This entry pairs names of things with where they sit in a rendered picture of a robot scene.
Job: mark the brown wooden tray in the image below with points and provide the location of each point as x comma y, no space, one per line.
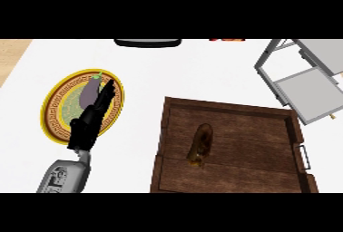
241,142

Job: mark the purple eggplant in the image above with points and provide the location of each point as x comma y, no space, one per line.
89,90

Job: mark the brown yellow squash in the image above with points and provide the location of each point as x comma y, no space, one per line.
201,145

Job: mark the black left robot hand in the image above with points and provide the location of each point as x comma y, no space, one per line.
89,120

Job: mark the black rounded appliance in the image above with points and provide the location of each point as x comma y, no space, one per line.
146,43

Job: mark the yellow patterned round plate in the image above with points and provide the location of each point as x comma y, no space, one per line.
58,111

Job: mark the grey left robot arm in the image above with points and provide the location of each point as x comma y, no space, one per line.
62,176

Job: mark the red orange object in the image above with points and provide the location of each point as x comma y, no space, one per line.
226,39

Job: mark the grey metal tiered shelf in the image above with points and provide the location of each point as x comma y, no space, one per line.
307,78

